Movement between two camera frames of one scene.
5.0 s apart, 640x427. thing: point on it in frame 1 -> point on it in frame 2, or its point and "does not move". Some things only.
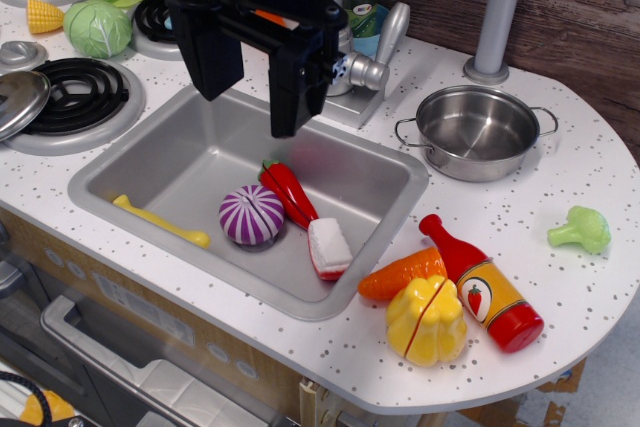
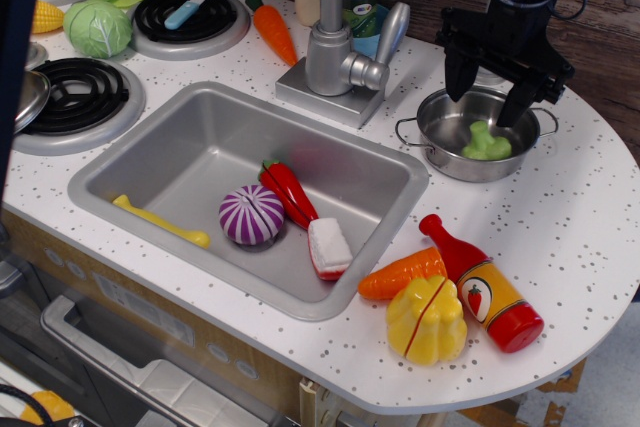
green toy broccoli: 584,225 -> 484,146
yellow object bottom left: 32,410 does not move
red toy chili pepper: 290,191 does not move
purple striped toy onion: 252,217 does not move
